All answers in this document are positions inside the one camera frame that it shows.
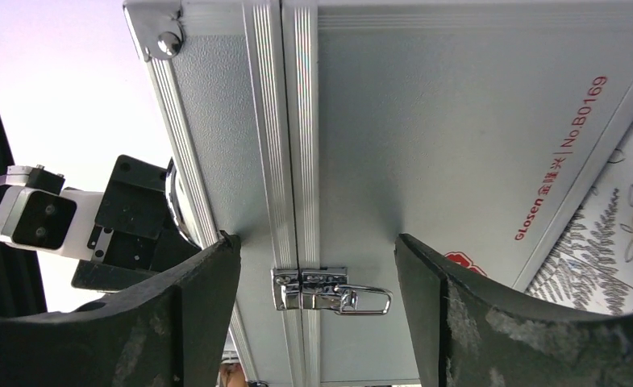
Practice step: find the grey metal box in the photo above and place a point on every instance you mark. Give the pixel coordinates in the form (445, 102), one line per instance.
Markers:
(319, 131)

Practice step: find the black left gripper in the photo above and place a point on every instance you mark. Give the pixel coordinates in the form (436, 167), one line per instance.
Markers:
(135, 236)

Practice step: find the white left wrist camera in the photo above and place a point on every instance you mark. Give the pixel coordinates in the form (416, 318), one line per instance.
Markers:
(37, 213)

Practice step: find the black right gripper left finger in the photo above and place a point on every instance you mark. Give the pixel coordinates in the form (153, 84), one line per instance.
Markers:
(168, 330)

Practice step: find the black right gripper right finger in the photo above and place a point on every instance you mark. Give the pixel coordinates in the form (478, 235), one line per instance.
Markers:
(468, 330)

